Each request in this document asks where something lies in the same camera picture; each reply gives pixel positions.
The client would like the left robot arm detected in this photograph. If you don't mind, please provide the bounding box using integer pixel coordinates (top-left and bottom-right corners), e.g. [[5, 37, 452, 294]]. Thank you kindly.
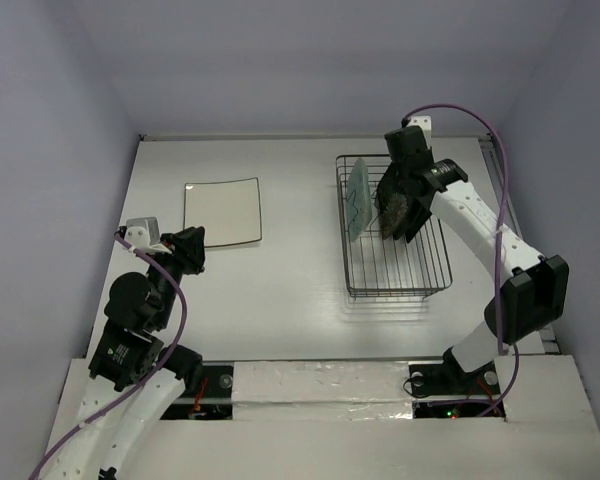
[[31, 217, 205, 479]]

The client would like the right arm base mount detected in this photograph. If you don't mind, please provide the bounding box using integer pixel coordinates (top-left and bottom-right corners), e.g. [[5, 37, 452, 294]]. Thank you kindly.
[[402, 362, 506, 420]]

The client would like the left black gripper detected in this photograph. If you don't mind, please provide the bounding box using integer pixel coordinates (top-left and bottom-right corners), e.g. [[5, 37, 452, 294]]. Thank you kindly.
[[146, 224, 207, 326]]

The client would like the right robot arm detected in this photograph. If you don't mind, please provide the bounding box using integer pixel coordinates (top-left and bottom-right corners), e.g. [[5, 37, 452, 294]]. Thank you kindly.
[[376, 125, 569, 392]]

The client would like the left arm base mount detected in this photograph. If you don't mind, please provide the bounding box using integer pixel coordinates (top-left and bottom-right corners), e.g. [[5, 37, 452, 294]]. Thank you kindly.
[[161, 362, 234, 421]]

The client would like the white square plate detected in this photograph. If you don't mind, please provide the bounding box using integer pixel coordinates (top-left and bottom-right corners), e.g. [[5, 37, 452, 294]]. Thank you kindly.
[[184, 177, 263, 248]]

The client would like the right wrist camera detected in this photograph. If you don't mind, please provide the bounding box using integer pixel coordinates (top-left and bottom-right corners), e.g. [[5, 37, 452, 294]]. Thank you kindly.
[[402, 115, 432, 145]]

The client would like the light blue rectangular plate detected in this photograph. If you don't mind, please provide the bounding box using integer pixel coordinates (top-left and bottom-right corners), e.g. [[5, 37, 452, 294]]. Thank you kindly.
[[346, 157, 372, 243]]

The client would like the purple cable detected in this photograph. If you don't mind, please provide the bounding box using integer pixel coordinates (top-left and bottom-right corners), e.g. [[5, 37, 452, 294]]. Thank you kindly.
[[404, 103, 521, 417], [27, 232, 189, 480]]

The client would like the black floral square plate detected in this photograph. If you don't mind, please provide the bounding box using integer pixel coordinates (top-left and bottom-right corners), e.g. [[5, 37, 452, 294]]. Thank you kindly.
[[377, 193, 411, 240]]

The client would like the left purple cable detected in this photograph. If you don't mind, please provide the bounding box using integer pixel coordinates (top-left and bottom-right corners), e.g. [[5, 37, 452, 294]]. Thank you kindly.
[[27, 232, 189, 480]]

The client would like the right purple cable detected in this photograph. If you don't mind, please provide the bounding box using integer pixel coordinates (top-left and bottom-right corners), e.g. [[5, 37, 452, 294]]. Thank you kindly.
[[404, 103, 521, 417]]

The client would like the wire dish rack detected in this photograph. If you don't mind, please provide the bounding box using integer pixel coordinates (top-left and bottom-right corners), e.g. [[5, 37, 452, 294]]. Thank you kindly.
[[336, 154, 453, 300]]

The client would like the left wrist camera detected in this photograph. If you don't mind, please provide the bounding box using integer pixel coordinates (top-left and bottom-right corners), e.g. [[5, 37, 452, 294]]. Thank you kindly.
[[122, 217, 171, 254]]

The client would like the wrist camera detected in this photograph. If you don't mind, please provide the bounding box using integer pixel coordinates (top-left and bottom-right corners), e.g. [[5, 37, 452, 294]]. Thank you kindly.
[[122, 217, 171, 254], [402, 115, 432, 145]]

